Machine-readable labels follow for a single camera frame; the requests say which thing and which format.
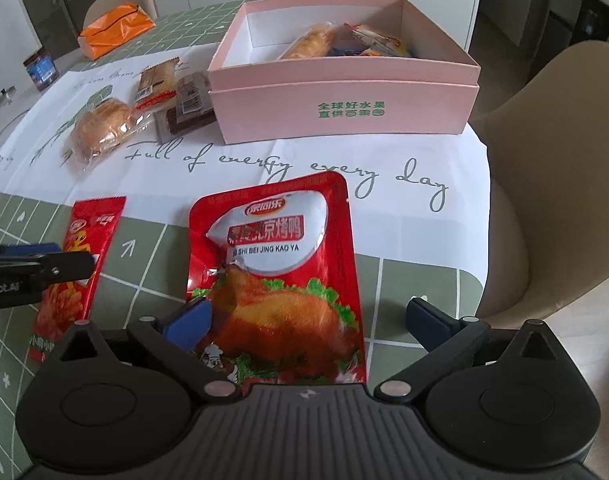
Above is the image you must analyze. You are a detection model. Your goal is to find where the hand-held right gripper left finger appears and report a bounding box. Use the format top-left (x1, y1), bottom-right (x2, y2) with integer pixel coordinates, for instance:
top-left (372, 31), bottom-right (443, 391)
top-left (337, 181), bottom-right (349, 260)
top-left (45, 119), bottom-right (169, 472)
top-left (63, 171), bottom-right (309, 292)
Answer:
top-left (59, 297), bottom-right (240, 400)

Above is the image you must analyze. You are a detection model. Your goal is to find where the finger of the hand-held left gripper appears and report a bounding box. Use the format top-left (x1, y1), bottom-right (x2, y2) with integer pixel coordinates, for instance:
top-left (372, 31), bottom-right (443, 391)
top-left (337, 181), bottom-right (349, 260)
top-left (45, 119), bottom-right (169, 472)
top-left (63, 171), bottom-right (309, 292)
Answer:
top-left (0, 252), bottom-right (96, 286)
top-left (0, 242), bottom-right (62, 258)

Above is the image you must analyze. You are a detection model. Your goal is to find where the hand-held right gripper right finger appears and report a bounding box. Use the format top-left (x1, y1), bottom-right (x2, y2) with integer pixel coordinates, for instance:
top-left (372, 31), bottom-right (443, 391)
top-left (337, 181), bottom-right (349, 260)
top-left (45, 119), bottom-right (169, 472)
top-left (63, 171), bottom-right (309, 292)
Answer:
top-left (375, 297), bottom-right (567, 401)

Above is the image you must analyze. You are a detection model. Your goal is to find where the narrow red snack packet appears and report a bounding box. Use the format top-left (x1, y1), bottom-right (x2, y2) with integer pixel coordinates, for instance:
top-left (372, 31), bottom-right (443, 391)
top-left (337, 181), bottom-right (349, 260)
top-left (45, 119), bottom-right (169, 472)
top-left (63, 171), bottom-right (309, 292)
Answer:
top-left (28, 196), bottom-right (128, 363)

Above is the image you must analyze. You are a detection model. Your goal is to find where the red roast duck packet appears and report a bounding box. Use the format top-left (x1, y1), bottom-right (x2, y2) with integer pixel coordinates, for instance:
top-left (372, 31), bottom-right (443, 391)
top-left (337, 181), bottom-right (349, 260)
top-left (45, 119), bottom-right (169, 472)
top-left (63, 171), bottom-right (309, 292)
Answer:
top-left (186, 171), bottom-right (367, 386)

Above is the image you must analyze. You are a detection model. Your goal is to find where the pink cardboard box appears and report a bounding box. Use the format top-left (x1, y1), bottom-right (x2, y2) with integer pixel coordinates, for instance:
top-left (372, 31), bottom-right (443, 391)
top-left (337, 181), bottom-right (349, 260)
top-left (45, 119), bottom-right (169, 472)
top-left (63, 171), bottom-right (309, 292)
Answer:
top-left (206, 0), bottom-right (481, 146)

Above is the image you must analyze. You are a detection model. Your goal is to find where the yellow white snack packet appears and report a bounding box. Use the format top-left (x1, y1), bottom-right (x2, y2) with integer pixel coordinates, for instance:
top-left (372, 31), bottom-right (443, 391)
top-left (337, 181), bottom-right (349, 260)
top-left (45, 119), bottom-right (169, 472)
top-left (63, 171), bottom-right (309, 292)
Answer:
top-left (351, 22), bottom-right (412, 58)

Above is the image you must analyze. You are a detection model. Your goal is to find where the long bread packet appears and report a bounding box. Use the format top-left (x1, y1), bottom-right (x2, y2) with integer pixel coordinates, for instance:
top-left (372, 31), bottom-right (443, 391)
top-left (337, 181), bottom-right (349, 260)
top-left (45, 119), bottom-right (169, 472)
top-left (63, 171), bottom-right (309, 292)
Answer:
top-left (277, 21), bottom-right (337, 61)

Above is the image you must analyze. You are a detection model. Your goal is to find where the white printed table mat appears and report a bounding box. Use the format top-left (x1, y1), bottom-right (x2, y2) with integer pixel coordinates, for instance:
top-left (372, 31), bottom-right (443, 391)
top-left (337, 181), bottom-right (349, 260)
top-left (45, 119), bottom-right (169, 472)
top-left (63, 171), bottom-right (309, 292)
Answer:
top-left (0, 50), bottom-right (492, 286)

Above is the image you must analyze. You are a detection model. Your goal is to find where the round bread packet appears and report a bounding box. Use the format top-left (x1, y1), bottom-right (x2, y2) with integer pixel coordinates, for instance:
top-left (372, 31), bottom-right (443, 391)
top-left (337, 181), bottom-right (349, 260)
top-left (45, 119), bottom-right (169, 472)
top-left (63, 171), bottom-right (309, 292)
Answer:
top-left (59, 97), bottom-right (152, 168)

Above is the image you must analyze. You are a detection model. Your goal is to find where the jar with blue label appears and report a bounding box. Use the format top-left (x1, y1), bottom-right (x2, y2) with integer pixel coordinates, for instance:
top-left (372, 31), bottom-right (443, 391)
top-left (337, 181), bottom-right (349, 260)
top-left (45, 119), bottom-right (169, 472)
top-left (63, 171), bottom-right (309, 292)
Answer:
top-left (23, 47), bottom-right (60, 92)

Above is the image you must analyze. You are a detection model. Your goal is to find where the dark brown snack packet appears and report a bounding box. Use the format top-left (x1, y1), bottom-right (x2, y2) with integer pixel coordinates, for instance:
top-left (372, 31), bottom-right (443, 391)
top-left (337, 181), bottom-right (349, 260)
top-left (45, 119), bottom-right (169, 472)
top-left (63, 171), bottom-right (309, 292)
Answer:
top-left (154, 107), bottom-right (218, 143)

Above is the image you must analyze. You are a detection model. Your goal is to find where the cake packet with red stripe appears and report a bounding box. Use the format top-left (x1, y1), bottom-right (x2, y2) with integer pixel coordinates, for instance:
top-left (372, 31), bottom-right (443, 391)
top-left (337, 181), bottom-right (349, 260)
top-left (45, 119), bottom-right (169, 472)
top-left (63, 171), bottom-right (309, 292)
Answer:
top-left (133, 56), bottom-right (181, 111)

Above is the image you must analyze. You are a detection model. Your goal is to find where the clear brown snack packet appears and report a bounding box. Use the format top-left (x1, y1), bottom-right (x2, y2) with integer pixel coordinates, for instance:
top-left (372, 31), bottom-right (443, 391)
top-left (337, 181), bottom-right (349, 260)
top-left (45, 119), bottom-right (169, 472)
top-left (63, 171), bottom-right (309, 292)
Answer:
top-left (174, 71), bottom-right (214, 115)

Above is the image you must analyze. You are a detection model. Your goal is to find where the orange plastic bag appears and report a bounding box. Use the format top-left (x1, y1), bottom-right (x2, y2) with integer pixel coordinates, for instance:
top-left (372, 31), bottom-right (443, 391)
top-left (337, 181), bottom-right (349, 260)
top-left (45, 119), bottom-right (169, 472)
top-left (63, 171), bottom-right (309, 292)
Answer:
top-left (79, 2), bottom-right (156, 60)

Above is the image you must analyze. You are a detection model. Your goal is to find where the glass display cabinet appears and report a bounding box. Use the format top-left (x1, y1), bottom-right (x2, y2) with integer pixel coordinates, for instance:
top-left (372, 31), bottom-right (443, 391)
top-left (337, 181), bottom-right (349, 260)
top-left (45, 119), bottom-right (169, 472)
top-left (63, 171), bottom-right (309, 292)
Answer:
top-left (14, 0), bottom-right (110, 56)

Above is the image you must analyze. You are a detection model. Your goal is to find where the small black bin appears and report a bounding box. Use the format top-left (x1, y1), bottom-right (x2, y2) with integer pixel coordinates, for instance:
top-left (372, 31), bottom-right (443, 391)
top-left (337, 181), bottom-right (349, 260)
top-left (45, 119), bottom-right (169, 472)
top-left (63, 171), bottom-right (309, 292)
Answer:
top-left (541, 10), bottom-right (572, 56)

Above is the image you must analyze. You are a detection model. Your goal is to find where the black water dispenser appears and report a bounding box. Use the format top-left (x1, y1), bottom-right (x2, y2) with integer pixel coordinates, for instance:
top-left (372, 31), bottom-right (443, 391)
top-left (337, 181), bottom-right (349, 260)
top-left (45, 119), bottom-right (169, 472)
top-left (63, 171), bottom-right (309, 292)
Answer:
top-left (574, 0), bottom-right (609, 41)

